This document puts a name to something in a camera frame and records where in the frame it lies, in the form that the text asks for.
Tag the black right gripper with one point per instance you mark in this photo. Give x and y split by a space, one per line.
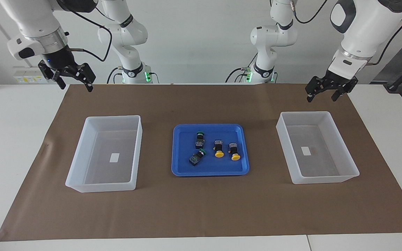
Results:
59 59

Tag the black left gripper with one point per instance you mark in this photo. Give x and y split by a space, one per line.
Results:
337 80

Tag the yellow push button switch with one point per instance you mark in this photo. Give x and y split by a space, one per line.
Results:
234 150
218 148

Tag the green push button switch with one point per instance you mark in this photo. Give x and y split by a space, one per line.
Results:
199 142
196 159

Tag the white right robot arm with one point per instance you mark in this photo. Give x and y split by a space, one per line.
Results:
33 21

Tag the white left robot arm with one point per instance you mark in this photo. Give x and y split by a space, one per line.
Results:
361 28

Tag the white paper label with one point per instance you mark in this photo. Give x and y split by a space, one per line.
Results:
114 157
305 151

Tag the translucent white plastic box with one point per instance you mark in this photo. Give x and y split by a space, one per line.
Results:
82 164
344 164

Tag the blue plastic tray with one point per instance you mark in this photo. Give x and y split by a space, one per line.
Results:
187 167

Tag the brown paper table mat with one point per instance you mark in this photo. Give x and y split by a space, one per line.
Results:
204 209

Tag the white wall socket box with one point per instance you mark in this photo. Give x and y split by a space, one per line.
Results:
26 78

